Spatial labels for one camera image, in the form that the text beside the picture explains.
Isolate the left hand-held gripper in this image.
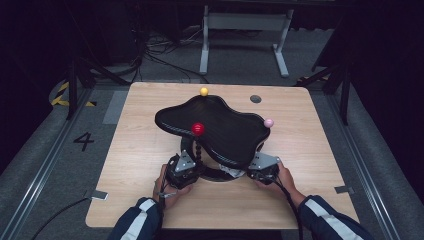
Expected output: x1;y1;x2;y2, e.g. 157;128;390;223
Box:
165;149;201;190

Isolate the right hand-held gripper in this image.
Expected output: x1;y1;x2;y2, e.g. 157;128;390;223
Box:
246;152;282;186

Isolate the black wavy tray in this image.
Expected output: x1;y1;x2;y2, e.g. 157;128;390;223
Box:
154;87;275;183

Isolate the person's right hand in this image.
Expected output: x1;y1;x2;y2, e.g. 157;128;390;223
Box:
254;161;306;208

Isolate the person's left hand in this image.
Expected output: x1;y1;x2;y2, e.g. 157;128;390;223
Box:
152;164;194;210

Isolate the black tripod stand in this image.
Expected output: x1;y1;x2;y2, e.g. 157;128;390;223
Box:
294;56;351;126
64;56;131;121

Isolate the yellow black floor tape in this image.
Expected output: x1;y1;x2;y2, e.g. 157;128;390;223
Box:
49;81;98;108

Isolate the left hand-held gripper cable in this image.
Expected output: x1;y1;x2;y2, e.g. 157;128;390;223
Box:
155;184;169;236

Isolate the hand-held gripper cable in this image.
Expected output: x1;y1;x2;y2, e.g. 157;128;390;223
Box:
155;184;169;236
273;178;305;240

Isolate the right hand-held gripper cable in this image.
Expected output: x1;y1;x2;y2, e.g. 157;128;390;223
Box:
273;178;305;240

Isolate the metal floor rail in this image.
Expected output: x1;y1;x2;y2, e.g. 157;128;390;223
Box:
0;88;94;240
324;93;401;240

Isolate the bundle of black floor cables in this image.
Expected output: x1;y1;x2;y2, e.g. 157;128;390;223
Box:
131;28;209;84

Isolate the black floor cable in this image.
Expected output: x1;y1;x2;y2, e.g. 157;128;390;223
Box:
29;197;93;240

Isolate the grey metal frame stand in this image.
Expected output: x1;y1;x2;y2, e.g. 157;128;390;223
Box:
200;4;295;78

